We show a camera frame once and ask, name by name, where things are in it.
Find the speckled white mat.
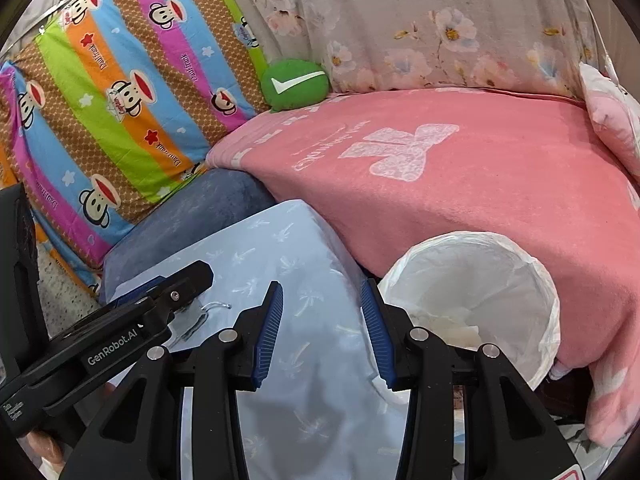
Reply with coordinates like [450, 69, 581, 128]
[35, 247, 103, 331]

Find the blue-grey pillow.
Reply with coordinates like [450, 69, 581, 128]
[97, 167, 278, 306]

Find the green plush cushion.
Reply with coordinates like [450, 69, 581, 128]
[259, 59, 328, 112]

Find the floral grey quilt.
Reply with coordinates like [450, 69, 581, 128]
[220, 0, 601, 98]

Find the pink blanket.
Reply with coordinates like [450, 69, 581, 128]
[205, 87, 640, 441]

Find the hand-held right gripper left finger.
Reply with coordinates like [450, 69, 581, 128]
[60, 281, 284, 480]

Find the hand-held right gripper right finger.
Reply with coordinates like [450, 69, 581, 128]
[360, 278, 576, 480]

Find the beige tulle fabric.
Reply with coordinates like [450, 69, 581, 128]
[415, 310, 483, 348]

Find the light blue palm-print sheet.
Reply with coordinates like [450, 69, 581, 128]
[100, 200, 416, 480]

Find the striped cartoon quilt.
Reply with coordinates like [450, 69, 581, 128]
[0, 0, 271, 296]

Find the bin with white liner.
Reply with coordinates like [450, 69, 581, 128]
[372, 231, 561, 406]

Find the pink floral cloth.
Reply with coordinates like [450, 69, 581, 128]
[585, 355, 640, 448]

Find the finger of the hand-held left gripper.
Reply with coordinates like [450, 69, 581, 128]
[107, 260, 215, 333]

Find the person's left hand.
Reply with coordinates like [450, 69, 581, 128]
[22, 427, 68, 478]

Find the pink floral pillow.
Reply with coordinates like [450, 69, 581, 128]
[579, 62, 640, 181]

